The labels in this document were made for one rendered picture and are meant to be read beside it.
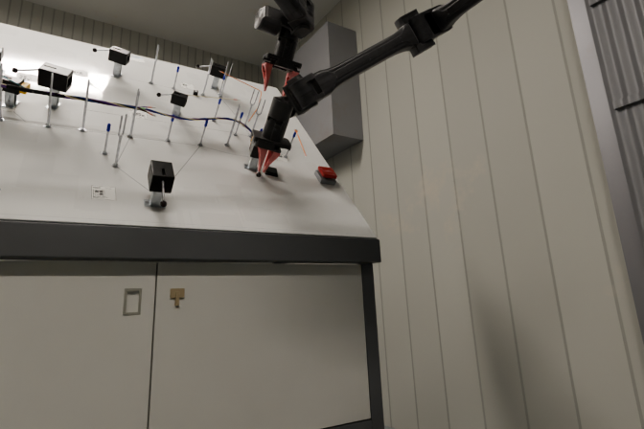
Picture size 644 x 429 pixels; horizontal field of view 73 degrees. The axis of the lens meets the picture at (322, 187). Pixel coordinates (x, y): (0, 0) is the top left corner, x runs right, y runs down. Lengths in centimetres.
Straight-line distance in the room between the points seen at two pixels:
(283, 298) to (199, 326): 21
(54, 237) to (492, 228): 182
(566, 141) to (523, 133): 21
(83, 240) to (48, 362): 23
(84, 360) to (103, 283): 15
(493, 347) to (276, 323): 137
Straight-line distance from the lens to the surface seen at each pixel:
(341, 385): 122
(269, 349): 111
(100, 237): 98
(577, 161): 206
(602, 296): 200
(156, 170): 100
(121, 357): 102
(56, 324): 101
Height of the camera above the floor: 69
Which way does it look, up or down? 15 degrees up
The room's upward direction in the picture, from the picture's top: 2 degrees counter-clockwise
